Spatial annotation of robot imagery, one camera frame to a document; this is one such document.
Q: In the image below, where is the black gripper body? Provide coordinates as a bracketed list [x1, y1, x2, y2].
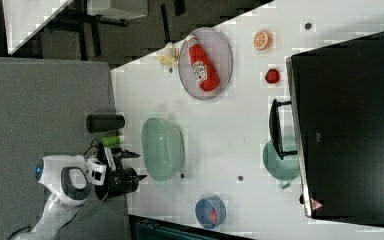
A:
[95, 147, 139, 200]

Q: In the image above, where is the black cylinder canister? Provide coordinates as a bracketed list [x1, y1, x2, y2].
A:
[86, 115, 125, 133]

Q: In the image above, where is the toy orange slice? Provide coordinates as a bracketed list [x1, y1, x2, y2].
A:
[253, 31, 272, 50]

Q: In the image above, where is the red ketchup bottle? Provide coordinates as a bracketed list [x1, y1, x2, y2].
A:
[186, 35, 220, 92]

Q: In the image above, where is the blue bowl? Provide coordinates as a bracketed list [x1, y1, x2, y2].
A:
[195, 196, 226, 229]

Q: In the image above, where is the black toaster oven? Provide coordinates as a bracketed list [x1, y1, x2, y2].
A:
[269, 31, 384, 227]

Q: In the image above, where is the toy strawberry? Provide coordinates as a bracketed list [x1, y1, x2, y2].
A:
[265, 69, 280, 84]

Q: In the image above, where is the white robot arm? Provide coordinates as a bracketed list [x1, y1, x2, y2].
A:
[8, 144, 145, 240]

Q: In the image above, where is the red object in bowl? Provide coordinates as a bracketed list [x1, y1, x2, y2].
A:
[209, 209, 218, 224]

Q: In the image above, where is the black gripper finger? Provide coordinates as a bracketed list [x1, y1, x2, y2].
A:
[134, 175, 147, 182]
[121, 150, 141, 158]

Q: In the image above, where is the grey round plate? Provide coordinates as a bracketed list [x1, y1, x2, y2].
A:
[178, 27, 233, 100]

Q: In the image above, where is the mint green strainer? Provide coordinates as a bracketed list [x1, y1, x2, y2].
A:
[141, 118, 184, 182]

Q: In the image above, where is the mint green mug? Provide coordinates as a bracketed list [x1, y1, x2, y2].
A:
[263, 141, 300, 189]

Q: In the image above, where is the green bottle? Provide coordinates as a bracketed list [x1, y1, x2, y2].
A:
[101, 135, 125, 146]

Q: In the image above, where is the peeled toy banana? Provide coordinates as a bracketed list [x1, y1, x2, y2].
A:
[155, 42, 180, 67]

